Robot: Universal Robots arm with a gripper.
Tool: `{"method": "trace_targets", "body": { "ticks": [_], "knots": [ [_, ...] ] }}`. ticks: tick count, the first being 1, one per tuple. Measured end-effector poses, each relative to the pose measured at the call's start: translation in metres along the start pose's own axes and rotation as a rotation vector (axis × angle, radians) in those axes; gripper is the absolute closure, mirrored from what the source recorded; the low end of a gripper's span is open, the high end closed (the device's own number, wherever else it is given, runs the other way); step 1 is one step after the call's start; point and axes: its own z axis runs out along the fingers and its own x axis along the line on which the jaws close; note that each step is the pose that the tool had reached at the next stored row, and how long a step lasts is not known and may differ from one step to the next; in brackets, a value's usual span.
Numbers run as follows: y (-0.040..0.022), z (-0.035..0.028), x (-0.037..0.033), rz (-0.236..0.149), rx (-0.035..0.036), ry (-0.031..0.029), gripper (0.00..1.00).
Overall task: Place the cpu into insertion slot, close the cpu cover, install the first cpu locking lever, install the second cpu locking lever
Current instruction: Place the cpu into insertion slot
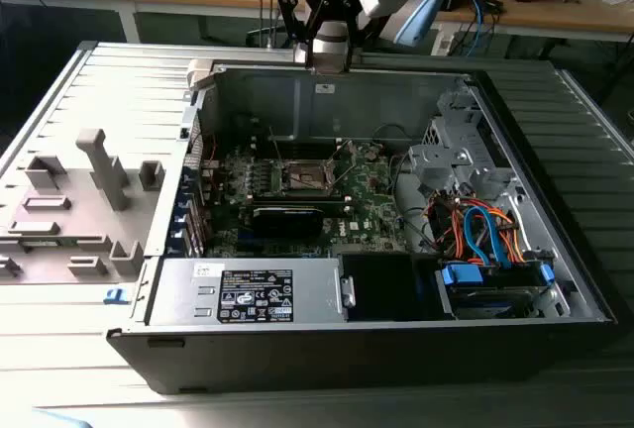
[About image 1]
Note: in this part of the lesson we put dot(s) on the black graphics card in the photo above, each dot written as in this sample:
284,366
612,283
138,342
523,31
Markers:
287,222

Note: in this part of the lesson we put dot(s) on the green motherboard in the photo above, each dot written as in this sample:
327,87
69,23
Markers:
366,185

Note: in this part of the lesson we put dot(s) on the grey plastic case latch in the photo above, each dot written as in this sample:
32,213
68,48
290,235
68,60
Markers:
200,74

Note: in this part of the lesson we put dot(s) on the silver CPU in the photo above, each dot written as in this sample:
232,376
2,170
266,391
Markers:
330,64

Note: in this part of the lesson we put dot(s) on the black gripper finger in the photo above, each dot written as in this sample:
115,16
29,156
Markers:
289,7
350,32

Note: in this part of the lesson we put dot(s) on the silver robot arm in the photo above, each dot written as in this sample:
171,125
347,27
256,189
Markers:
331,37

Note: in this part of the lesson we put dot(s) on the blue expansion card retainer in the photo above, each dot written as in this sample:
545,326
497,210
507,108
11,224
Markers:
174,240

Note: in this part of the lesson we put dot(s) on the silver metal drive cage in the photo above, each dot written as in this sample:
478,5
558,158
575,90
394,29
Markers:
446,160

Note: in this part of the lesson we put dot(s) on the metal locking lever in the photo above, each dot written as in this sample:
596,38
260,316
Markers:
276,148

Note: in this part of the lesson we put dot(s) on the silver power supply unit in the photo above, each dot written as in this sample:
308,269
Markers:
188,289

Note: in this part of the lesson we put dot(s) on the round coin battery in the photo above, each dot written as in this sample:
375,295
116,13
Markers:
371,153

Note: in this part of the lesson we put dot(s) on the black PC case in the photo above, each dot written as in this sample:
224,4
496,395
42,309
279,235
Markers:
347,358

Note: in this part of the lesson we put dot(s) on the pale blue object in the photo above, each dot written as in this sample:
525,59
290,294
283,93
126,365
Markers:
57,420

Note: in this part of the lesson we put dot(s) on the CPU socket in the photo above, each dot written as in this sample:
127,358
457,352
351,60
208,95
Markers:
307,178

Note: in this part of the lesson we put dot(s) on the hard disk in blue carrier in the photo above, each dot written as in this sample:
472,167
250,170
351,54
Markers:
463,277

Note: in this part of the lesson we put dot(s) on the grey parts rack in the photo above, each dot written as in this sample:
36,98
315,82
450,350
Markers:
106,170

